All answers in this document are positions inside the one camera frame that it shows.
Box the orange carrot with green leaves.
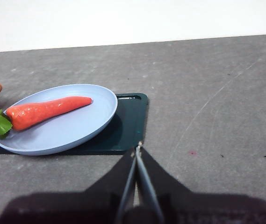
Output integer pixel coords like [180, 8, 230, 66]
[0, 96, 93, 139]

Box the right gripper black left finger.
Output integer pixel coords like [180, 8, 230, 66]
[0, 146, 138, 224]

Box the blue round plate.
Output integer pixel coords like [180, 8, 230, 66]
[0, 84, 119, 156]

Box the black rectangular tray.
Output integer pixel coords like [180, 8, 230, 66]
[0, 92, 150, 155]

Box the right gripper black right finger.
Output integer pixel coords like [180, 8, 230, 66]
[134, 141, 266, 224]

